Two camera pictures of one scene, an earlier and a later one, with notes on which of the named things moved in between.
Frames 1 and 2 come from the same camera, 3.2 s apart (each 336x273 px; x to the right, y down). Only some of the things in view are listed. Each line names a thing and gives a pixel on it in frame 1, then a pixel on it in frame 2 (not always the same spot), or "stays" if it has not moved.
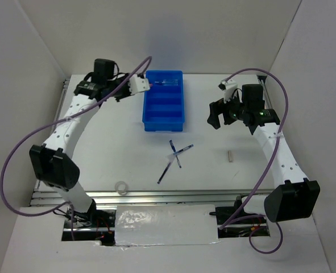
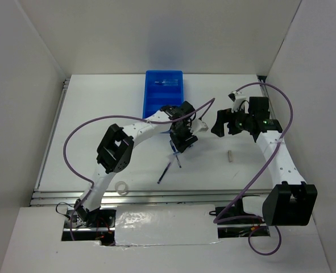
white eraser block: [230, 156] stays
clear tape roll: [119, 193] stays
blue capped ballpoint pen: [174, 149] stays
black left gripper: [127, 91] → [178, 142]
